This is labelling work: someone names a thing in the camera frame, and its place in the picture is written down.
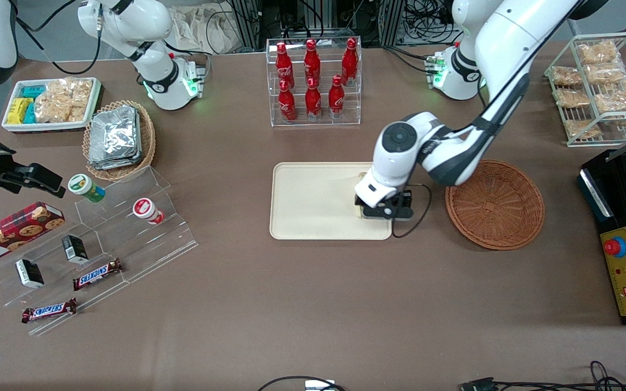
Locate triangle sandwich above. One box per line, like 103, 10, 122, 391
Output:
353, 172, 379, 220

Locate white rectangular snack tray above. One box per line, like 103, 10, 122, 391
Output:
2, 77, 102, 133

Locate beige rectangular tray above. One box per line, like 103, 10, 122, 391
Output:
270, 162, 393, 241

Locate brown round wicker basket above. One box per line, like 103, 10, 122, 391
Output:
445, 159, 545, 251

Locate light oval wicker basket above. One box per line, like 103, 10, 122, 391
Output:
83, 100, 157, 181

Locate green lidded snack cup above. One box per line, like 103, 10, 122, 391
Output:
68, 174, 106, 203

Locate yellow snack pack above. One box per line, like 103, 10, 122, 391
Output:
7, 98, 31, 124

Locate red tartan cookie box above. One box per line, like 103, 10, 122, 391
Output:
0, 201, 66, 268

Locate small black box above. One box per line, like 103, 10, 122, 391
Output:
62, 235, 89, 264
15, 259, 45, 289

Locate silver foil packet stack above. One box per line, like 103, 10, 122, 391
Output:
89, 106, 142, 171

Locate clear bag of crackers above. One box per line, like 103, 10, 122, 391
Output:
34, 78, 93, 123

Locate clear acrylic bottle rack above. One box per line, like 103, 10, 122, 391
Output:
266, 37, 362, 128

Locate red cola bottle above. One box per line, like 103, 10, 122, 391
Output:
341, 38, 359, 86
278, 80, 296, 123
305, 78, 322, 121
275, 42, 295, 90
328, 75, 345, 119
303, 39, 321, 87

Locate red lidded snack cup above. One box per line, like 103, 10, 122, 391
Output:
132, 198, 164, 225

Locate brown Snickers bar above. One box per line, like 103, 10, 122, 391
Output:
72, 258, 123, 291
21, 298, 78, 324

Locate clear acrylic step display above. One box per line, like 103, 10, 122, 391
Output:
0, 166, 199, 336

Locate clear bagged pastry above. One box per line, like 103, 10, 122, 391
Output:
594, 81, 626, 113
555, 89, 591, 108
586, 62, 626, 85
565, 119, 602, 140
577, 41, 621, 66
552, 66, 583, 87

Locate beige cloth bag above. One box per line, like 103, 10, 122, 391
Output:
167, 3, 243, 55

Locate black appliance box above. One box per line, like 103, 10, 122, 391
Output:
579, 149, 626, 326

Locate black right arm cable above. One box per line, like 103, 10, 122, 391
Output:
15, 0, 103, 75

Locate black base cables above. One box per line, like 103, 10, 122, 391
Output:
384, 45, 440, 74

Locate aluminium frame profile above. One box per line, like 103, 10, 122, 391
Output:
377, 0, 407, 47
228, 0, 264, 51

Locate black cable bundle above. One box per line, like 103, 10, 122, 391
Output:
404, 0, 463, 45

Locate black looped cable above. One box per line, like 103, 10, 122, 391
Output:
258, 376, 346, 391

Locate black cable connector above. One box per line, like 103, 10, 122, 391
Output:
460, 377, 501, 391

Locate white wire rack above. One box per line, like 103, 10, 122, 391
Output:
544, 33, 626, 148

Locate black tangled cables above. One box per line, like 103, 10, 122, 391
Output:
500, 360, 626, 391

